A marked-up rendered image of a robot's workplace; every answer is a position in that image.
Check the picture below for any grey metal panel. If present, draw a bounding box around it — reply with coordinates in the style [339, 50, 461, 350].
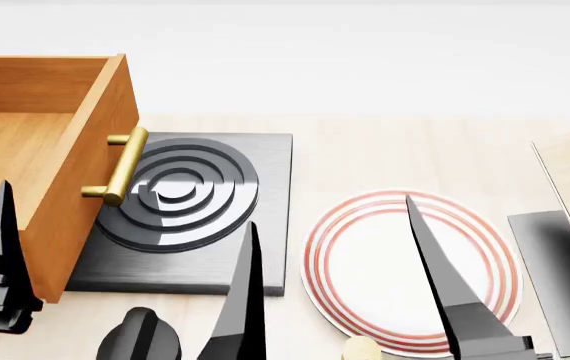
[507, 209, 570, 359]

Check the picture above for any round ringed stove burner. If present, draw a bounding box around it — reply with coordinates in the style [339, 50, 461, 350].
[95, 138, 260, 255]

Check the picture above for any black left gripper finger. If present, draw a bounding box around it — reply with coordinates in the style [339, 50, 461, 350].
[0, 179, 44, 335]
[197, 220, 269, 360]

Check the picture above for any white plate with red rings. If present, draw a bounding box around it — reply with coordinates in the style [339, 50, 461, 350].
[300, 188, 524, 358]

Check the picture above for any brass drawer handle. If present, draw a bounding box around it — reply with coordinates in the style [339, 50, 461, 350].
[80, 126, 150, 207]

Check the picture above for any cream round object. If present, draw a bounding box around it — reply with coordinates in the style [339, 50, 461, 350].
[342, 335, 383, 360]

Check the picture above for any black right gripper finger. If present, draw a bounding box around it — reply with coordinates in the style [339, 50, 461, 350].
[404, 193, 554, 360]

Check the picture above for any orange wooden drawer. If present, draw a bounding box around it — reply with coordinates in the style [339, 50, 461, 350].
[0, 53, 141, 304]

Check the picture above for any dark grey stove plate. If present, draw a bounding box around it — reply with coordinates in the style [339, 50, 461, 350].
[64, 131, 295, 297]

